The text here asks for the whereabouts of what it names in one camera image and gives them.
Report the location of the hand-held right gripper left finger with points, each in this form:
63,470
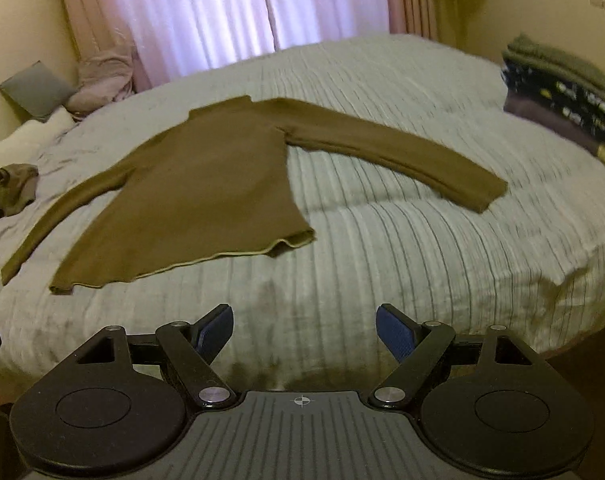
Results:
215,334

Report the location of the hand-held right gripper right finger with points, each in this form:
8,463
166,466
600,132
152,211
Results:
395,335

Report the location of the brown sweater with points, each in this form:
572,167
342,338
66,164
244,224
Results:
207,195

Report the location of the bed with striped cover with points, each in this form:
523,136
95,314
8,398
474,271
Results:
407,240

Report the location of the olive crumpled garment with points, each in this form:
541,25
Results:
12,185

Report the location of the grey pillow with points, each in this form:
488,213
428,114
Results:
37,90

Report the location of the mauve folded garment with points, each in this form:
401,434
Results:
542,117

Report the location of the dark printed folded garment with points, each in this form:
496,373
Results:
572,100

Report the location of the olive folded garment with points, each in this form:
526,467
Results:
557,60

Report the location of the white sheer curtain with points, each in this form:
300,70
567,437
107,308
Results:
232,5

